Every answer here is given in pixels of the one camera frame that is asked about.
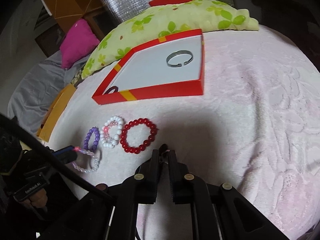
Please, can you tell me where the clear pink crystal bracelet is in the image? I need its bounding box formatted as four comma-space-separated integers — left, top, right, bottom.
71, 146, 103, 173

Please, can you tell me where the green floral pillow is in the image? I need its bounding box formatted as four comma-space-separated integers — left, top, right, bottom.
81, 0, 259, 79

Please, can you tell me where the red cardboard tray box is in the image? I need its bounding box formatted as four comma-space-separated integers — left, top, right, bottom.
92, 29, 204, 105

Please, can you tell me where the magenta cushion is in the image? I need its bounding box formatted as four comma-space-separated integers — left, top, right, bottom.
60, 19, 100, 69

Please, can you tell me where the pink textured blanket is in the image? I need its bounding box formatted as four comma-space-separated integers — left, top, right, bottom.
48, 26, 319, 239

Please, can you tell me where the grey bed sheet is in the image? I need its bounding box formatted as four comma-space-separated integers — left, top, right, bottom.
8, 51, 89, 135

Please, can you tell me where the red bead bracelet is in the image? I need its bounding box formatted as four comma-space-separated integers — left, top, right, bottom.
119, 117, 158, 155

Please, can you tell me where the brown cardboard box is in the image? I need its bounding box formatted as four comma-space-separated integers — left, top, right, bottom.
43, 0, 105, 40

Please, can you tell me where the purple bead bracelet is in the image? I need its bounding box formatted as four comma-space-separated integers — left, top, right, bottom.
82, 126, 101, 153

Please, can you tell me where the silver metal bangle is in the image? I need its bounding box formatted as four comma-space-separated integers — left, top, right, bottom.
166, 50, 194, 68

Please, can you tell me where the person's left hand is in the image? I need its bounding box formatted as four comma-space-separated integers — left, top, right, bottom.
22, 189, 48, 209

